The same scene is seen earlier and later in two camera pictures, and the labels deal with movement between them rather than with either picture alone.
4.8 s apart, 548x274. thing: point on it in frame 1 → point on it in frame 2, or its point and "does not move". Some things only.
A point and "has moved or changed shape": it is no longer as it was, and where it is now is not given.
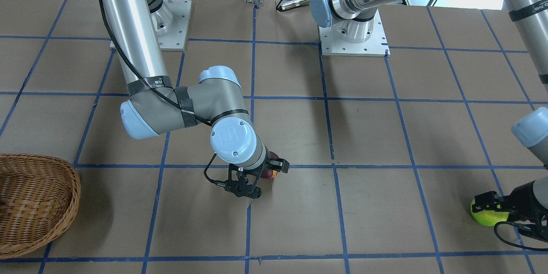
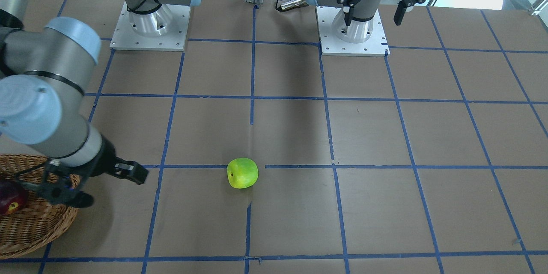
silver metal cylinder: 298,2 does not move
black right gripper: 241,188 → 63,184
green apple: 489,218 has moved or changed shape
